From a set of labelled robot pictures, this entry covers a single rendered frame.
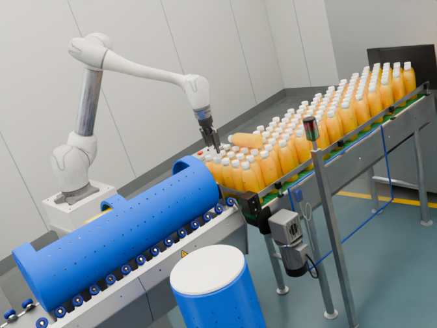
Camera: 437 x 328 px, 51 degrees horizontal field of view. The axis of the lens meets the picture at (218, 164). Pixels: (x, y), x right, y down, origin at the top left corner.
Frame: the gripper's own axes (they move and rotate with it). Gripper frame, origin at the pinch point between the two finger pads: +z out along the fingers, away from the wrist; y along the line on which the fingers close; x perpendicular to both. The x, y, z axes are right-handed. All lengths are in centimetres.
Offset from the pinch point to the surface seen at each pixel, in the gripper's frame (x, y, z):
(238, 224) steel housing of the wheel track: -13.7, 22.4, 29.6
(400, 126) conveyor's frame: 115, 32, 32
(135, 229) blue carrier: -63, 23, 3
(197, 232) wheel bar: -35.0, 20.0, 22.0
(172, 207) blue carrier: -43.6, 22.6, 2.8
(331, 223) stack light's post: 24, 47, 45
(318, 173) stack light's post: 24, 45, 16
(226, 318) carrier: -63, 74, 24
